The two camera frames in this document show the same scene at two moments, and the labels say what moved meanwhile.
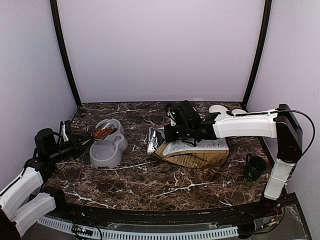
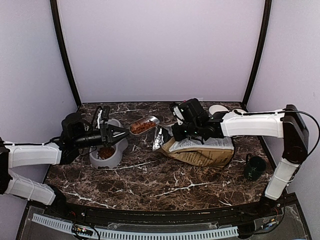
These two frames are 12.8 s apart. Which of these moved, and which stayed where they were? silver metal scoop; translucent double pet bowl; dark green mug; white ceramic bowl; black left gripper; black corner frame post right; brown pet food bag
Moved: silver metal scoop; brown pet food bag; black left gripper
Stayed: translucent double pet bowl; dark green mug; white ceramic bowl; black corner frame post right
